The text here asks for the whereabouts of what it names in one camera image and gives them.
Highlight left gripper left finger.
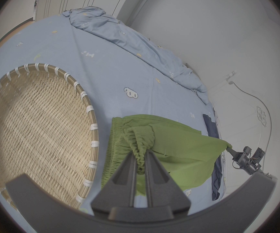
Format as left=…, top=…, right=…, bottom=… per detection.
left=91, top=151, right=137, bottom=209

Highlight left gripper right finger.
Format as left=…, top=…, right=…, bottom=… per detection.
left=144, top=151, right=191, bottom=209

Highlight dark blue garment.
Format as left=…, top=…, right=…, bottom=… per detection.
left=202, top=114, right=224, bottom=201

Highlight bed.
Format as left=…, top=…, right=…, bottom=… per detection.
left=0, top=6, right=274, bottom=218

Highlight green shorts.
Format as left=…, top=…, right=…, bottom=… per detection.
left=101, top=114, right=233, bottom=196

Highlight pale blue quilt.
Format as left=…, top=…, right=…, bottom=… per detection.
left=62, top=6, right=209, bottom=105

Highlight round woven basket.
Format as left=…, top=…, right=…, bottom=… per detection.
left=0, top=63, right=99, bottom=212

